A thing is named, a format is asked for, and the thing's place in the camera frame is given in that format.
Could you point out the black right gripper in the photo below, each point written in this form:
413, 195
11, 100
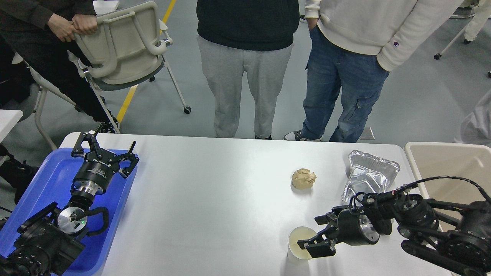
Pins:
352, 229

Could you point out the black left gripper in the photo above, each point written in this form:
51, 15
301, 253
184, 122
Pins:
94, 173

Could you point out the white paper cup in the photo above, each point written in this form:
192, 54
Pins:
295, 253

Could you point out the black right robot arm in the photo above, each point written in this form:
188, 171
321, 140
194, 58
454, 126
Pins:
453, 236

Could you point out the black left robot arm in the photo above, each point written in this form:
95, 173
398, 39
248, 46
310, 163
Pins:
66, 221

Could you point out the seated person's right hand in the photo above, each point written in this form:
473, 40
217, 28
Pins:
85, 24

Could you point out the seated person's left hand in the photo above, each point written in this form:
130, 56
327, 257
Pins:
63, 29

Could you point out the crumpled brown paper ball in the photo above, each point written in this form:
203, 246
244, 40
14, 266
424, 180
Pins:
303, 179

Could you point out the blue plastic tray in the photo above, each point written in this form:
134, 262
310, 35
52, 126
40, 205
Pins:
52, 183

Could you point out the crumpled aluminium foil tray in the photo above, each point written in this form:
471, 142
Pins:
369, 174

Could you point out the person in black clothes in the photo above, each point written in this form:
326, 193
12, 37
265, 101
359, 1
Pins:
24, 27

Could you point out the white side table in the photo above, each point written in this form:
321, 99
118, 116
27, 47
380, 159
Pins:
8, 119

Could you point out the beige folding chair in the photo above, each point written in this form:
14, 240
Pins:
127, 49

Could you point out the beige plastic bin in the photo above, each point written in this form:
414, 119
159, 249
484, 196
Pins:
454, 159

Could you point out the person in blue jeans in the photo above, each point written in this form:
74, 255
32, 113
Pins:
355, 44

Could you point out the person in grey sweatpants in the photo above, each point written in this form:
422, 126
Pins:
245, 37

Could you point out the background chair leg with castor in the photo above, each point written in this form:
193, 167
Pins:
450, 44

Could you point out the person in cream clothes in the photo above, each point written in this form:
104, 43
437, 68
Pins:
482, 11

